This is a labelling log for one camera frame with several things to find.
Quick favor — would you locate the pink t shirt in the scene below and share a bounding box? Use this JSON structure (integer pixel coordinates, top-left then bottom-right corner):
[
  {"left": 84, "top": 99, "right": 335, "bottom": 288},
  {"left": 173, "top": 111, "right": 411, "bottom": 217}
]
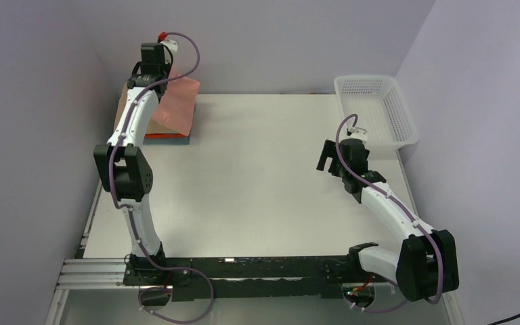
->
[{"left": 152, "top": 77, "right": 200, "bottom": 135}]

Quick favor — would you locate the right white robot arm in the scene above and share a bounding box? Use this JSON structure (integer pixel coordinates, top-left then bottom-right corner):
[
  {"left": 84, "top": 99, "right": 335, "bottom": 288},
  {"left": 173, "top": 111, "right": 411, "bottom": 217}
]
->
[{"left": 316, "top": 139, "right": 460, "bottom": 301}]

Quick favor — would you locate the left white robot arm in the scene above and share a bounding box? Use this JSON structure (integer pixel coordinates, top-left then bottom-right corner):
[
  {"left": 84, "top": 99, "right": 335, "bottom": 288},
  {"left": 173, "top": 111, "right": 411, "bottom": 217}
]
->
[{"left": 93, "top": 42, "right": 173, "bottom": 284}]

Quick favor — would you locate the white plastic basket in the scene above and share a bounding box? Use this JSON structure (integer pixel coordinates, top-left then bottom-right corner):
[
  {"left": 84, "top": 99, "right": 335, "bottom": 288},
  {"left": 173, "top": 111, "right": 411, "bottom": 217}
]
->
[{"left": 334, "top": 74, "right": 419, "bottom": 150}]

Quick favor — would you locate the folded tan t shirt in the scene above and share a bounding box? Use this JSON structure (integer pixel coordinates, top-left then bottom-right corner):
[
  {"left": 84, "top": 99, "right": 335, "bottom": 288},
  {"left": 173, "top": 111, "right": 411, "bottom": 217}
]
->
[{"left": 113, "top": 85, "right": 178, "bottom": 136}]

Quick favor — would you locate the folded orange t shirt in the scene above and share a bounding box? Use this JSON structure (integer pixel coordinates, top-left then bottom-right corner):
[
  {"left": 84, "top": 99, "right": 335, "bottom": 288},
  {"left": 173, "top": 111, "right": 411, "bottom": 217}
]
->
[{"left": 144, "top": 133, "right": 190, "bottom": 139}]

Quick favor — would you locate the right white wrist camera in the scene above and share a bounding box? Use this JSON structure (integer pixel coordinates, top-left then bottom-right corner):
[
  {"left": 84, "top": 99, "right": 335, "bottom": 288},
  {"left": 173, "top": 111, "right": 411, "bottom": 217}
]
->
[{"left": 346, "top": 126, "right": 368, "bottom": 142}]

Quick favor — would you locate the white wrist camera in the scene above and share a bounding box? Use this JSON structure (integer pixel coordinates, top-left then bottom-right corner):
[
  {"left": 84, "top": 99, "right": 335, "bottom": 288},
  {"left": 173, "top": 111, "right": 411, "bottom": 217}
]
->
[
  {"left": 346, "top": 126, "right": 368, "bottom": 142},
  {"left": 158, "top": 32, "right": 179, "bottom": 53}
]

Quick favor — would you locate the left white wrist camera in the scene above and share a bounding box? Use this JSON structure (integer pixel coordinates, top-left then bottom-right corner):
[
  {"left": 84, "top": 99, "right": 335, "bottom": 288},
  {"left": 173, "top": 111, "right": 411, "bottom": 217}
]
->
[{"left": 158, "top": 32, "right": 179, "bottom": 53}]

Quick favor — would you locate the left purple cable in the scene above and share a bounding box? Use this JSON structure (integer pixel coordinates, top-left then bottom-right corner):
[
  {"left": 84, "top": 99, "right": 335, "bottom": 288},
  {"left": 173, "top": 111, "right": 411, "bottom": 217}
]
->
[{"left": 108, "top": 31, "right": 215, "bottom": 325}]

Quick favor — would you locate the black cable corner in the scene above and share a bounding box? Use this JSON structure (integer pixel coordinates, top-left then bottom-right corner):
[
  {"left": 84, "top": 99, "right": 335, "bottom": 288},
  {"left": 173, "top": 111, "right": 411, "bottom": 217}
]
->
[{"left": 487, "top": 300, "right": 520, "bottom": 325}]

